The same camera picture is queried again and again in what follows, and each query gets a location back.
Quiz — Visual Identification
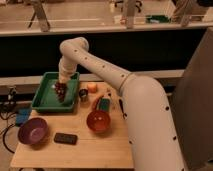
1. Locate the orange-red bowl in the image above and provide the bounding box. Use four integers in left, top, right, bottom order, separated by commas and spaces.
86, 110, 111, 133

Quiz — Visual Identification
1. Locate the dark red grape bunch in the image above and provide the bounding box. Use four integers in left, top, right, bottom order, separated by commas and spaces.
55, 82, 67, 102

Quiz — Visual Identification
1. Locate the orange fruit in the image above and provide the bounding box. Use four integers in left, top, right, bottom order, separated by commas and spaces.
87, 82, 97, 93

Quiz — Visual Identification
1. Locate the black smartphone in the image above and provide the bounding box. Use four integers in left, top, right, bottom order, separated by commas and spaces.
54, 133, 78, 145

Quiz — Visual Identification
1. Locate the small dark cup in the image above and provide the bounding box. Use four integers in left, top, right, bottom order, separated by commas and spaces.
79, 89, 88, 101

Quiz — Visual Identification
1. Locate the green sponge block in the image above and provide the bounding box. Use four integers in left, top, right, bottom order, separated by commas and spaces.
98, 98, 110, 112

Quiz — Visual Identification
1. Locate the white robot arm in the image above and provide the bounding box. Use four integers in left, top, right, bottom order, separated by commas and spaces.
59, 37, 186, 171

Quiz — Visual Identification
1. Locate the orange carrot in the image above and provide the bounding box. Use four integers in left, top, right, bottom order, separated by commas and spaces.
91, 94, 104, 110

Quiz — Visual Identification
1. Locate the blue box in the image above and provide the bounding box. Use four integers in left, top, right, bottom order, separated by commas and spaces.
15, 108, 31, 126

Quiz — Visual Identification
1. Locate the green plastic tray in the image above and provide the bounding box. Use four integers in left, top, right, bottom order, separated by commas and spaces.
31, 72, 79, 113

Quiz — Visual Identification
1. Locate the black cable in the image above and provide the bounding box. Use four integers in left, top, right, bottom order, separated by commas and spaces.
1, 123, 18, 155

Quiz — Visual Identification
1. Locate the green object on far table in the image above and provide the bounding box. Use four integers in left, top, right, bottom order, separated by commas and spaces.
146, 15, 170, 24

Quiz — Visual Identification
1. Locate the purple bowl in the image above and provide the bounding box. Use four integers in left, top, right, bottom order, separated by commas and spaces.
18, 117, 48, 145

